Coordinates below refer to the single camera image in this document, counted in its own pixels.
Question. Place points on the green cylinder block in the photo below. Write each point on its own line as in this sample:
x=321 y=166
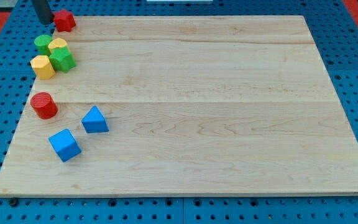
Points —
x=41 y=42

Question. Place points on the yellow heart block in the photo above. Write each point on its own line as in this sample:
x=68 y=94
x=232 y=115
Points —
x=57 y=43

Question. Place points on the light wooden board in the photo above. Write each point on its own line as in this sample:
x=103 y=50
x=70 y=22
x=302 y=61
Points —
x=196 y=106

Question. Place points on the red star block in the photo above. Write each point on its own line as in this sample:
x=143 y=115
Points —
x=64 y=20

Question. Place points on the yellow hexagon block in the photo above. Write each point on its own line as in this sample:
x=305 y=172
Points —
x=42 y=67

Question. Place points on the blue cube block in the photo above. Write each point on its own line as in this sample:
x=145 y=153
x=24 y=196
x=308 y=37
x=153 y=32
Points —
x=64 y=145

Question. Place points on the blue triangle block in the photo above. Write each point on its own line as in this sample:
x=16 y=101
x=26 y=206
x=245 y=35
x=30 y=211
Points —
x=94 y=121

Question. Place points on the red cylinder block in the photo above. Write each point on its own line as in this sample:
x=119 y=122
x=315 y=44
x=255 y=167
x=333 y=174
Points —
x=44 y=105

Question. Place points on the green star block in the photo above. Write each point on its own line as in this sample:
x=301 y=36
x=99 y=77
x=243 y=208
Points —
x=62 y=59

